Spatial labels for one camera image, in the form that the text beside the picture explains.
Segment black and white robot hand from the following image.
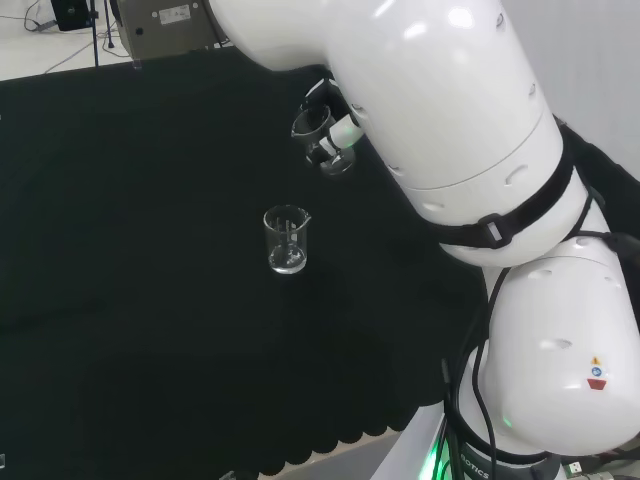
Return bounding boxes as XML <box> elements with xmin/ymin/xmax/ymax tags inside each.
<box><xmin>300</xmin><ymin>76</ymin><xmax>363</xmax><ymax>166</ymax></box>

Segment small clear glass beaker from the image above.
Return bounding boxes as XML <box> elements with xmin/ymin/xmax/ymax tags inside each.
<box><xmin>291</xmin><ymin>105</ymin><xmax>357</xmax><ymax>179</ymax></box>

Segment black bench cloth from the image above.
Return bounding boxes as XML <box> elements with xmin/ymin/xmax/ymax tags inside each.
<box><xmin>0</xmin><ymin>45</ymin><xmax>640</xmax><ymax>480</ymax></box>

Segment grey metal equipment box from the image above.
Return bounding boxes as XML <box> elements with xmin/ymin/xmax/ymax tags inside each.
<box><xmin>110</xmin><ymin>0</ymin><xmax>231</xmax><ymax>60</ymax></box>

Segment black tripod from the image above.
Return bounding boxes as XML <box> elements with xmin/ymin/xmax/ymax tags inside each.
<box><xmin>88</xmin><ymin>0</ymin><xmax>117</xmax><ymax>68</ymax></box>

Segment black strap on arm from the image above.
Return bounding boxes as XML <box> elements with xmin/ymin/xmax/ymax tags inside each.
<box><xmin>428</xmin><ymin>133</ymin><xmax>584</xmax><ymax>250</ymax></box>

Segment black cable bundle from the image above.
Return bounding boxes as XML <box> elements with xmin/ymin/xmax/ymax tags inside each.
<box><xmin>439</xmin><ymin>182</ymin><xmax>640</xmax><ymax>480</ymax></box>

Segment grey floor cable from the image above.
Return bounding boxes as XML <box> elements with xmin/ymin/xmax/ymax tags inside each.
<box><xmin>0</xmin><ymin>0</ymin><xmax>57</xmax><ymax>34</ymax></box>

